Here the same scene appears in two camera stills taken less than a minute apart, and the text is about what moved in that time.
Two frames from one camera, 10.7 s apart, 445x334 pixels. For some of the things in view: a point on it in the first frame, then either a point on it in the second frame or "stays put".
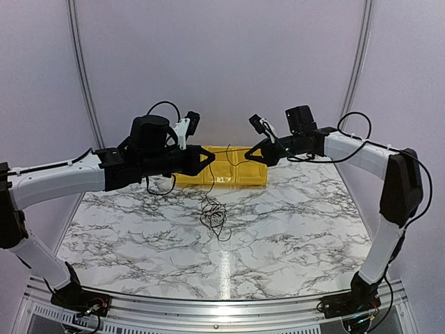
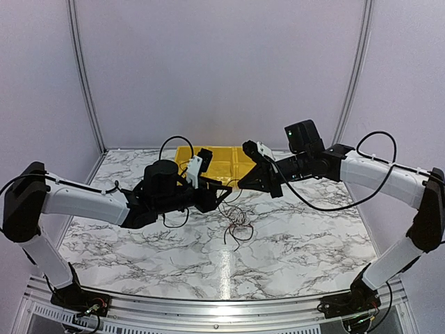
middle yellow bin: (222, 172) stays put
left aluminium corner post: (83, 75) stays put
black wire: (213, 184) to (188, 161)
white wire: (214, 216) to (238, 217)
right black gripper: (270, 157) to (263, 177)
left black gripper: (193, 166) to (208, 202)
